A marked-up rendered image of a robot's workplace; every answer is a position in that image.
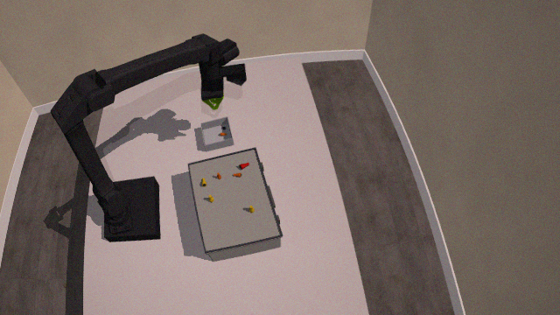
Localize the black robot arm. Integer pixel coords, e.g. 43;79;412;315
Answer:
51;34;247;235

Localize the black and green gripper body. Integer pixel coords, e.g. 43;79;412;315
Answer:
201;71;224;101

